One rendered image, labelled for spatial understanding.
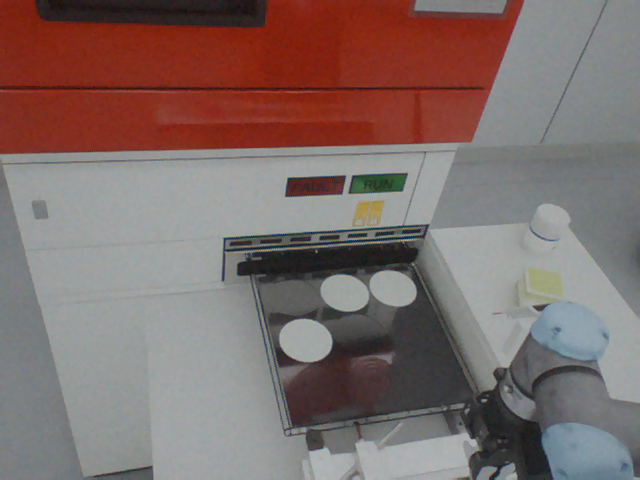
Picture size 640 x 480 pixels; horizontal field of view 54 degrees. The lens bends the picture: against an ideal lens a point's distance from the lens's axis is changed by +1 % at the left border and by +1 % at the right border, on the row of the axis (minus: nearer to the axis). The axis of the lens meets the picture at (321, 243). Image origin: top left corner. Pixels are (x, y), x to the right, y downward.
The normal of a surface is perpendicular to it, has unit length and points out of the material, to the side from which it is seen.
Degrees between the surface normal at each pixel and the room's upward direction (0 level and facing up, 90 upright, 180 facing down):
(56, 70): 90
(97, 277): 90
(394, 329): 0
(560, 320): 1
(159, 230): 90
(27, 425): 0
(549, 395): 63
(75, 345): 90
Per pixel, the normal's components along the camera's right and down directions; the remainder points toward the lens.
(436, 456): 0.14, -0.72
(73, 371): 0.24, 0.69
